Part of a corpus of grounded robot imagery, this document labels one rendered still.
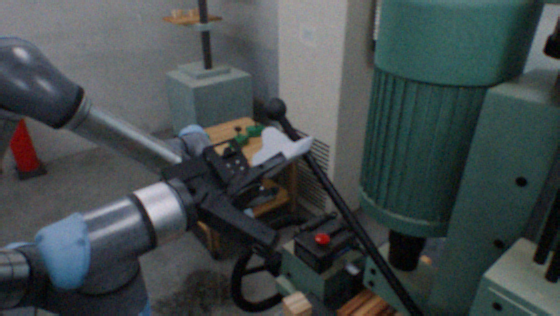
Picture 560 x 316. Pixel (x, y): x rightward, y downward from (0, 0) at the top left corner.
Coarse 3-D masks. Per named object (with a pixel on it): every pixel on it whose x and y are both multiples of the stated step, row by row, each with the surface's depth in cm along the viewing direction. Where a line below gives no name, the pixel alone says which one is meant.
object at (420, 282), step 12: (384, 252) 70; (372, 264) 68; (420, 264) 67; (372, 276) 69; (396, 276) 65; (408, 276) 65; (420, 276) 65; (432, 276) 65; (372, 288) 70; (384, 288) 68; (408, 288) 64; (420, 288) 63; (396, 300) 67; (420, 300) 62
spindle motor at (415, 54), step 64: (384, 0) 46; (448, 0) 40; (512, 0) 39; (384, 64) 48; (448, 64) 42; (512, 64) 43; (384, 128) 50; (448, 128) 46; (384, 192) 54; (448, 192) 50
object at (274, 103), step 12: (264, 108) 57; (276, 108) 56; (276, 120) 58; (288, 120) 57; (288, 132) 56; (312, 156) 55; (312, 168) 55; (324, 180) 54; (336, 192) 53; (336, 204) 53; (348, 216) 52; (360, 228) 52; (360, 240) 52; (372, 252) 51; (384, 264) 50; (384, 276) 50; (396, 288) 50; (408, 300) 49; (408, 312) 49; (420, 312) 49
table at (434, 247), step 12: (384, 240) 98; (432, 240) 98; (444, 240) 98; (432, 252) 94; (432, 264) 91; (276, 288) 91; (288, 288) 88; (348, 288) 84; (312, 300) 82; (336, 300) 82; (348, 300) 82; (312, 312) 79; (324, 312) 79; (336, 312) 79
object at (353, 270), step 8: (344, 264) 82; (352, 264) 82; (344, 272) 82; (352, 272) 80; (360, 272) 76; (352, 280) 75; (360, 280) 74; (352, 288) 76; (360, 288) 76; (352, 296) 77
